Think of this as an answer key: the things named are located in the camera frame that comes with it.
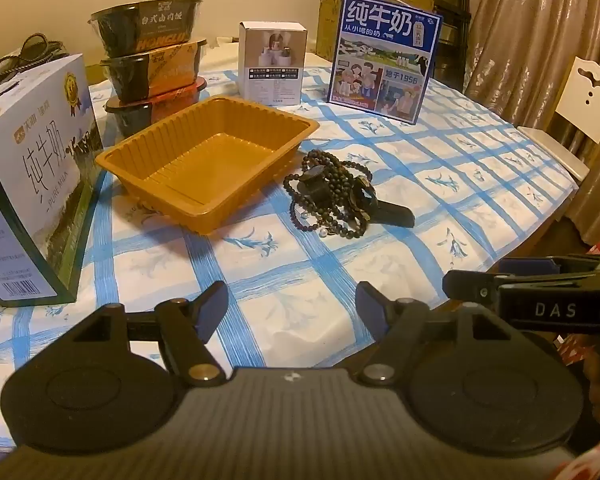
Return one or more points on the open brown cardboard box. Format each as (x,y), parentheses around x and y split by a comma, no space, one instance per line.
(330,10)

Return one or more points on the orange plastic tray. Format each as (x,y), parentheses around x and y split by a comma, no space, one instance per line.
(205,160)

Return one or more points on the black instant rice bowl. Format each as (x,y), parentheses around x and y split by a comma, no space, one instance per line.
(145,25)

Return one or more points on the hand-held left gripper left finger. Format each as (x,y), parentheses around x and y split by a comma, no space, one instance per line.
(212,312)

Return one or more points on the small white product box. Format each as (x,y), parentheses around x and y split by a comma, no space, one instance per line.
(272,65)

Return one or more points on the blue milk carton box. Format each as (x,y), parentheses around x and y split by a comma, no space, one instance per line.
(385,60)

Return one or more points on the black round-face wristwatch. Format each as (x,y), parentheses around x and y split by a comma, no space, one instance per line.
(312,177)

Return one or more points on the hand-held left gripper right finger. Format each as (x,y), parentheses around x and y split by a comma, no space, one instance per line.
(372,312)

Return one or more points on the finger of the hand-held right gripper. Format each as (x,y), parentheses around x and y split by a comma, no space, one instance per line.
(535,265)
(467,285)

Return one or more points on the beige curtain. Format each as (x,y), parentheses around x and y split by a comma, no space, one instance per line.
(530,20)

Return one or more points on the white milk carton box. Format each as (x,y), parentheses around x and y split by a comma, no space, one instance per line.
(30,160)

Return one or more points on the red instant rice bowl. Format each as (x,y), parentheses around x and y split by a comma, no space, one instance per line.
(140,110)

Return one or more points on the black folding rack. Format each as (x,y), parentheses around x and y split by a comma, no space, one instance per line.
(452,20)

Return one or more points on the white wooden chair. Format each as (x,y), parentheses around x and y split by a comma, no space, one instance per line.
(585,105)

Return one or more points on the orange label instant rice bowl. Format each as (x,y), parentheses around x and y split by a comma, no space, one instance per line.
(155,72)

